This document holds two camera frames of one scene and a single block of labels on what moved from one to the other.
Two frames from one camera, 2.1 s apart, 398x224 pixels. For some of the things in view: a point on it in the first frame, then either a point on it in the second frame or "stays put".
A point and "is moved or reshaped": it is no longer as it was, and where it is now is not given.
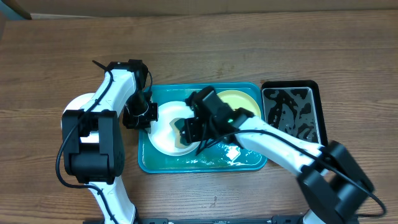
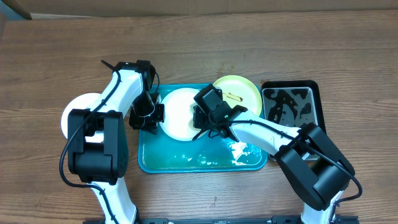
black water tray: [294, 107] stays put
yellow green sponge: [176, 124] is moved or reshaped
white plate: [76, 104] stays put
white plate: [162, 135] is moved or reshaped
